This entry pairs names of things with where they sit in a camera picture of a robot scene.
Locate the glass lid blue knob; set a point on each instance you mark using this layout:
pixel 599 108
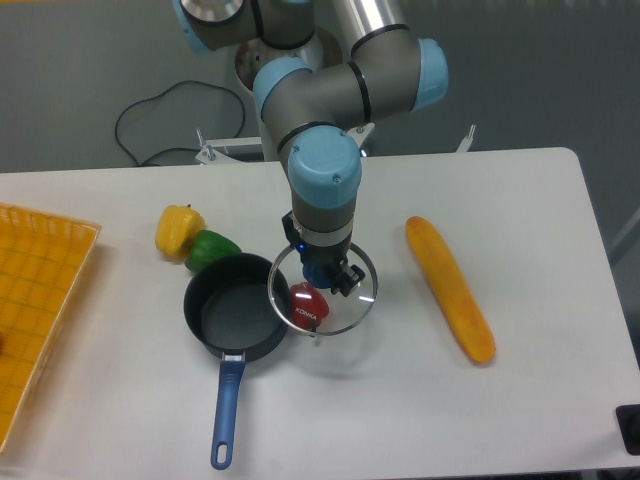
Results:
pixel 346 312

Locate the long yellow squash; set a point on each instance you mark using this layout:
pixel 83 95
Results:
pixel 451 291

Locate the yellow woven basket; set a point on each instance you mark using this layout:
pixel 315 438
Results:
pixel 43 256

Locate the green bell pepper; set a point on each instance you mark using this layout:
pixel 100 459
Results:
pixel 208 247

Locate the yellow bell pepper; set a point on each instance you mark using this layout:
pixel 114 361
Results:
pixel 176 230

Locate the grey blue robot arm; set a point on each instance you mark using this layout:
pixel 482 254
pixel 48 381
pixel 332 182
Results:
pixel 308 112

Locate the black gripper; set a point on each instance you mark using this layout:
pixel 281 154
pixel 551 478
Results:
pixel 323 254

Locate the black corner device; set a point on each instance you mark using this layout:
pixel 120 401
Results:
pixel 628 421

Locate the dark pot blue handle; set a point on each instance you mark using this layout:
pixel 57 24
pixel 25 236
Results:
pixel 227 308

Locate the white metal base frame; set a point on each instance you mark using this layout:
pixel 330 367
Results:
pixel 251 149

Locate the red bell pepper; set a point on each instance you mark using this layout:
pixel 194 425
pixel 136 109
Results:
pixel 308 307

